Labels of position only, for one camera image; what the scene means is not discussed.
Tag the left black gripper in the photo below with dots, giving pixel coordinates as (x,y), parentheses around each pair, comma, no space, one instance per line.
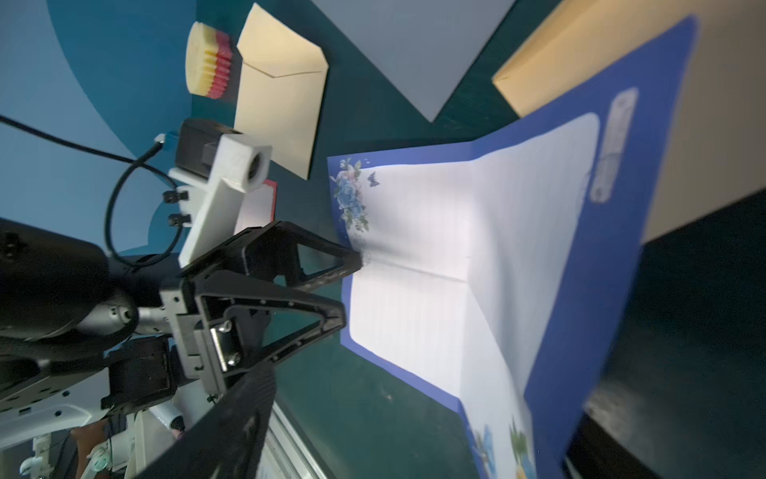
(205,324)

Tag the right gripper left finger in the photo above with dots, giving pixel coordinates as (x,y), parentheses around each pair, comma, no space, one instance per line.
(227,442)

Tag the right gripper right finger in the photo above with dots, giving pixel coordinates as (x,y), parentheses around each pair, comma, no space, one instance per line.
(593,453)

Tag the blue floral letter paper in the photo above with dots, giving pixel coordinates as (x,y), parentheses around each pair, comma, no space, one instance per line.
(496,272)

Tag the small yellow envelope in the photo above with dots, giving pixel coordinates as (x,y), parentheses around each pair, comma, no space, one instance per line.
(716,153)

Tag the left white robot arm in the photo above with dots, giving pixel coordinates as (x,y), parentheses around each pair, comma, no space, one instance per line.
(67,312)

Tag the red letter paper flat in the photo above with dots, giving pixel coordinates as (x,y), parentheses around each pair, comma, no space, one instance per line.
(258,207)

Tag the large yellow envelope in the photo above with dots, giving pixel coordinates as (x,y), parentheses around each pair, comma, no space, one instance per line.
(281,90)

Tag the grey envelope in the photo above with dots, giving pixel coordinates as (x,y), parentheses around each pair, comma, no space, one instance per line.
(424,48)

